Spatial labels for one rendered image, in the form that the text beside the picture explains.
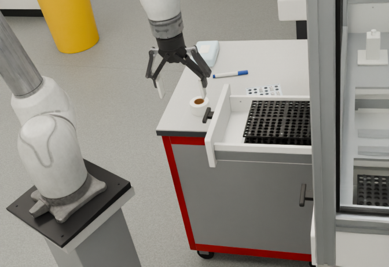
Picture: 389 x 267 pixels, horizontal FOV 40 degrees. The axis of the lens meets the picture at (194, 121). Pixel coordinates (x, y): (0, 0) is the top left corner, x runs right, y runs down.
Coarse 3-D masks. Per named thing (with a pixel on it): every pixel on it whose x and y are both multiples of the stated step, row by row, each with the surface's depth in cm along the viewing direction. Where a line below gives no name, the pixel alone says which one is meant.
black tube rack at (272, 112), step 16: (256, 112) 162; (272, 112) 160; (288, 112) 159; (304, 112) 158; (256, 128) 155; (272, 128) 155; (288, 128) 153; (304, 128) 152; (288, 144) 152; (304, 144) 151
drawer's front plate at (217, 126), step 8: (224, 88) 170; (224, 96) 166; (224, 104) 165; (216, 112) 160; (224, 112) 166; (216, 120) 157; (224, 120) 166; (208, 128) 155; (216, 128) 157; (224, 128) 166; (208, 136) 152; (216, 136) 157; (208, 144) 151; (208, 152) 153; (208, 160) 155; (216, 160) 158
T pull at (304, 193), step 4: (304, 184) 133; (304, 188) 132; (300, 192) 131; (304, 192) 130; (308, 192) 130; (312, 192) 130; (300, 196) 130; (304, 196) 130; (308, 196) 129; (312, 196) 129; (300, 200) 128; (304, 200) 129; (312, 200) 129; (300, 204) 128
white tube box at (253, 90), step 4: (276, 84) 190; (248, 88) 191; (252, 88) 191; (256, 88) 191; (264, 88) 190; (268, 88) 189; (276, 88) 189; (280, 88) 188; (248, 92) 189; (252, 92) 189; (256, 92) 189; (264, 92) 188; (268, 92) 187; (276, 92) 187; (280, 92) 186
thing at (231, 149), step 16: (240, 96) 171; (256, 96) 169; (272, 96) 168; (288, 96) 167; (304, 96) 165; (240, 112) 174; (240, 128) 167; (224, 144) 153; (240, 144) 152; (256, 144) 151; (272, 144) 150; (240, 160) 154; (256, 160) 153; (272, 160) 151; (288, 160) 150; (304, 160) 148
